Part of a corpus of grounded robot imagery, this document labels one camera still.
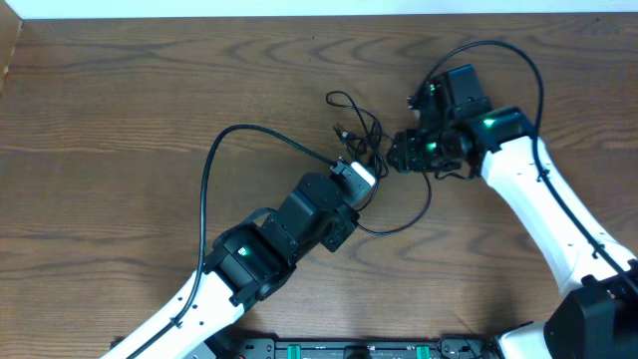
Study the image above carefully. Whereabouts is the black thin cable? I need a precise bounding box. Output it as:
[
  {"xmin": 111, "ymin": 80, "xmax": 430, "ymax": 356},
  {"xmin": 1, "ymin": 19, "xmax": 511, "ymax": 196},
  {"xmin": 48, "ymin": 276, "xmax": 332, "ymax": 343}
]
[
  {"xmin": 356, "ymin": 169, "xmax": 433, "ymax": 237},
  {"xmin": 325, "ymin": 90, "xmax": 395, "ymax": 180}
]

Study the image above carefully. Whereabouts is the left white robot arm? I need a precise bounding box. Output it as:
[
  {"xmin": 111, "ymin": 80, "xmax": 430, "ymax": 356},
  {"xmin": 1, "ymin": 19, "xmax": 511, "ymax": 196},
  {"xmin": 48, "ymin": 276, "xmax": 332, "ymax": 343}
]
[{"xmin": 107, "ymin": 171, "xmax": 371, "ymax": 358}]

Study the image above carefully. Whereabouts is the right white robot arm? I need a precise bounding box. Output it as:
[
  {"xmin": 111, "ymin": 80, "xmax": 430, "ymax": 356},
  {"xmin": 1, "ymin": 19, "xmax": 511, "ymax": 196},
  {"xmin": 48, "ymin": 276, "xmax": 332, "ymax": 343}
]
[{"xmin": 387, "ymin": 65, "xmax": 637, "ymax": 358}]

